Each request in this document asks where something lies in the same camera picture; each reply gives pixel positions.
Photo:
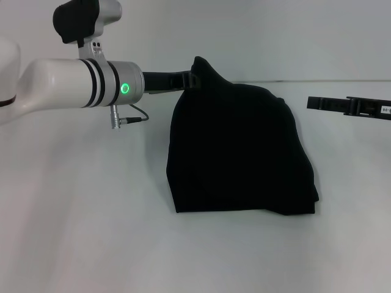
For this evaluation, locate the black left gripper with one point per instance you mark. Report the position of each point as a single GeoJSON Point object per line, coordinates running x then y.
{"type": "Point", "coordinates": [159, 81]}

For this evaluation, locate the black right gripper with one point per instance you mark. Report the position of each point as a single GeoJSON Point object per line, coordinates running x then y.
{"type": "Point", "coordinates": [369, 108]}

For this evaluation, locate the black shirt with FREE print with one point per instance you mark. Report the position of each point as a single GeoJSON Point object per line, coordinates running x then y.
{"type": "Point", "coordinates": [238, 146]}

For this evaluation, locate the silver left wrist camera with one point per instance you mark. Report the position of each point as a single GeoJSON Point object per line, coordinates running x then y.
{"type": "Point", "coordinates": [104, 18]}

